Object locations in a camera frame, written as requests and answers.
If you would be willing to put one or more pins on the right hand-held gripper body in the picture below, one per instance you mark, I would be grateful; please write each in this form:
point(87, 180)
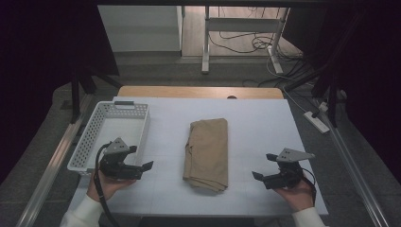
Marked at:
point(285, 176)

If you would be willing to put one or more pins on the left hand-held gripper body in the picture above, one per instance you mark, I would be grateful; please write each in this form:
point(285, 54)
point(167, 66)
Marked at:
point(118, 148)

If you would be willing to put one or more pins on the white perforated plastic basket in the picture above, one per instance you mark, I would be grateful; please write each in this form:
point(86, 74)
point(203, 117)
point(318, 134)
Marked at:
point(91, 132)

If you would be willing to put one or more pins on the tan pants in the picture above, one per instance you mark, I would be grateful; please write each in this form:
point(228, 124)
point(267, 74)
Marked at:
point(206, 151)

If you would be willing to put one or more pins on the person's right hand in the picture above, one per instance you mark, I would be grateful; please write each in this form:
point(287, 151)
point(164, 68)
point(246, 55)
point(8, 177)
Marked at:
point(298, 195)

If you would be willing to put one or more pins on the person's left hand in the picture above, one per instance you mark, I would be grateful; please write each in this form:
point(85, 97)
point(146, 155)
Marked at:
point(107, 187)

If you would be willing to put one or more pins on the white table board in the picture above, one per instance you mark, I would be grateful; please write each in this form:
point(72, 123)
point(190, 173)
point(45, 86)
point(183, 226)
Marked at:
point(261, 126)

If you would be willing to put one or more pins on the white power strip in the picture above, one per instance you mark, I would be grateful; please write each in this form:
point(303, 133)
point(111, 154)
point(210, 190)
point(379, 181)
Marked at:
point(316, 122)

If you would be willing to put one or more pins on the dark table grommet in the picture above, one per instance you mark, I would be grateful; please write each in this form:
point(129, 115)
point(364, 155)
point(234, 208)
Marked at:
point(231, 97)

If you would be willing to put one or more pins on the white plug adapter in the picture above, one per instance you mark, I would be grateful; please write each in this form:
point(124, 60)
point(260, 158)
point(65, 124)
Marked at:
point(323, 106)

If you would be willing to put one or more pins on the wooden table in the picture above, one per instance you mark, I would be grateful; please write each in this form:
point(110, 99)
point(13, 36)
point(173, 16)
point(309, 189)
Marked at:
point(189, 91)

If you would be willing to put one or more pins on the dark curtain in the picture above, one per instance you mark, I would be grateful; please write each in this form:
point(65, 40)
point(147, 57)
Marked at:
point(375, 78)
point(38, 78)

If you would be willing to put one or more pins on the white cabinet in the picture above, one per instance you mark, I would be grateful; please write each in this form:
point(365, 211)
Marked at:
point(142, 28)

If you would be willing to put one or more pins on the aluminium rail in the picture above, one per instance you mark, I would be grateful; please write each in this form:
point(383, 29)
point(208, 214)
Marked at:
point(356, 176)
point(50, 170)

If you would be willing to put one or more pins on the white desk frame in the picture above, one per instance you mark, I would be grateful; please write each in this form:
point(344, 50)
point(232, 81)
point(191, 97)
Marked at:
point(242, 24)

